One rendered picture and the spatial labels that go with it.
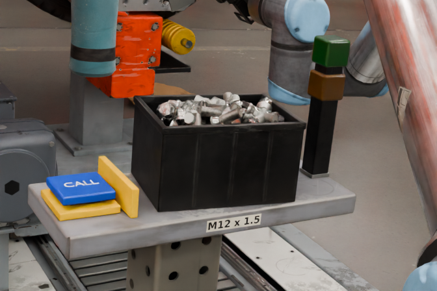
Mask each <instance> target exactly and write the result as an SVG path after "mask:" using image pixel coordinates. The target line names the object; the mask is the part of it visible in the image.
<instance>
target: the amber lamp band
mask: <svg viewBox="0 0 437 291"><path fill-rule="evenodd" d="M345 79H346V76H345V74H343V73H341V74H330V75H326V74H324V73H321V72H319V71H317V70H315V69H312V70H311V71H310V77H309V83H308V95H310V96H312V97H314V98H316V99H318V100H320V101H339V100H342V99H343V93H344V87H345Z"/></svg>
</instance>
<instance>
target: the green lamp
mask: <svg viewBox="0 0 437 291"><path fill-rule="evenodd" d="M350 46H351V41H350V40H348V39H345V38H342V37H340V36H337V35H317V36H315V38H314V42H313V52H312V58H311V60H312V61H313V62H314V63H316V64H319V65H321V66H324V67H326V68H338V67H345V66H347V64H348V60H349V51H350Z"/></svg>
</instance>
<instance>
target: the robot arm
mask: <svg viewBox="0 0 437 291"><path fill-rule="evenodd" d="M216 1H217V2H219V3H224V2H225V3H226V4H227V5H230V4H232V5H233V6H234V7H235V8H236V9H237V11H238V12H239V13H240V14H239V13H237V12H234V14H235V15H236V16H237V17H238V19H239V20H241V21H243V22H246V23H249V24H253V22H256V23H259V24H261V25H264V26H266V27H269V28H271V29H272V33H271V52H270V62H269V76H268V77H267V80H268V93H269V95H270V96H271V97H272V98H273V99H274V100H276V101H279V102H281V103H285V104H288V105H298V106H301V105H309V104H310V101H311V96H310V95H308V83H309V77H310V71H311V70H312V69H315V63H314V62H313V61H312V60H311V58H312V52H313V42H314V38H315V36H317V35H324V34H325V32H326V30H327V28H328V26H329V23H330V12H329V9H328V6H327V4H326V3H325V1H324V0H216ZM363 1H364V5H365V9H366V12H367V17H368V19H369V20H368V22H367V23H366V24H365V26H364V28H363V29H362V31H361V32H360V34H359V35H358V37H357V39H356V40H355V41H354V43H353V44H352V45H351V46H350V51H349V60H348V64H347V66H345V67H343V70H342V73H343V74H345V76H346V79H345V87H344V93H343V97H369V98H372V97H380V96H383V95H385V94H386V93H387V92H388V91H389V92H390V96H391V100H392V103H393V107H394V110H395V114H396V116H397V121H398V123H399V127H400V130H401V134H402V137H403V141H404V145H405V148H406V152H407V155H408V159H409V162H410V166H411V169H412V173H413V176H414V179H415V182H416V186H417V190H418V193H419V197H420V200H421V204H422V207H423V211H424V214H425V218H426V221H427V225H428V228H429V232H430V235H431V239H430V240H429V241H428V243H427V244H426V245H425V247H424V248H423V249H422V250H421V253H420V254H419V256H418V258H417V263H416V269H415V270H414V271H413V272H412V273H411V274H410V275H409V276H408V278H407V280H406V282H405V284H404V286H403V291H437V0H363ZM240 16H242V17H244V19H242V18H241V17H240ZM247 16H250V17H251V18H252V20H249V18H248V17H247Z"/></svg>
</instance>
